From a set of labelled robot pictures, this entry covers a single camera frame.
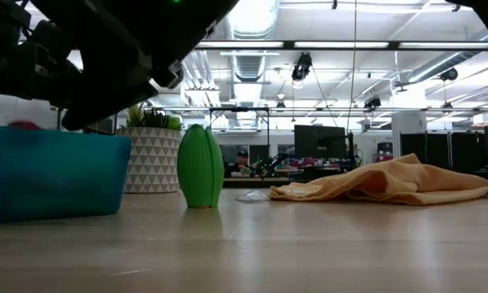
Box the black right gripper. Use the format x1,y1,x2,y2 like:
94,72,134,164
0,7,84,103

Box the dark green ribbed toy vegetable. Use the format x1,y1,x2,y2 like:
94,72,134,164
177,124,225,209

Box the teal plastic container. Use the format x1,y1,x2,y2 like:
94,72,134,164
0,124,133,225

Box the succulent in white patterned pot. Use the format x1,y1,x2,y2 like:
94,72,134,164
116,103,183,195

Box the person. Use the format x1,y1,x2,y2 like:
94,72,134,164
226,149,255,178

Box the small white tag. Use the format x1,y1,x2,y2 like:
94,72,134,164
235,190,271,203

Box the black monitor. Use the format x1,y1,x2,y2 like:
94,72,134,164
293,124,347,160

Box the overhead light bar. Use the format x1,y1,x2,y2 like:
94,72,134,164
194,39,488,52

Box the orange waffle cloth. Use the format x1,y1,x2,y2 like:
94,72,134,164
269,153,488,206

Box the black partition panels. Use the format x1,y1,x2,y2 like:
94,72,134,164
400,129,486,172

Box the black metal gantry frame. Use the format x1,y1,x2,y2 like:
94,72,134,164
209,106,271,180

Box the silver ventilation duct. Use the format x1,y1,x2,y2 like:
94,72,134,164
226,0,280,85

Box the black aluminium table frame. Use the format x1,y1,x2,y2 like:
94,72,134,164
222,177,301,189

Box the black hanging camera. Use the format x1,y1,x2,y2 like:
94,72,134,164
290,51,314,82

